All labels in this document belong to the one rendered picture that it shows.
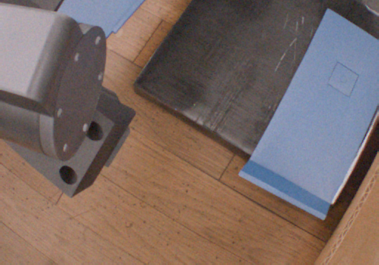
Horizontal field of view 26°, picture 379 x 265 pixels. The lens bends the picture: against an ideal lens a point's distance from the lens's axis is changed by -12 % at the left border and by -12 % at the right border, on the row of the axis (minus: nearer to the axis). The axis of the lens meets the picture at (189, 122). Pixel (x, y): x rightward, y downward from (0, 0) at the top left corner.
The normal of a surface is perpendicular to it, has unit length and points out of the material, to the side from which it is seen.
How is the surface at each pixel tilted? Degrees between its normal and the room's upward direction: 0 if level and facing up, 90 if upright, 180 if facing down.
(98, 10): 5
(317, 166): 0
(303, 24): 0
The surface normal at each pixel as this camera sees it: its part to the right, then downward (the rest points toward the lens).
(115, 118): 0.54, -0.81
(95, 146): -0.23, 0.14
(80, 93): 0.95, 0.26
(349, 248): 0.00, -0.25
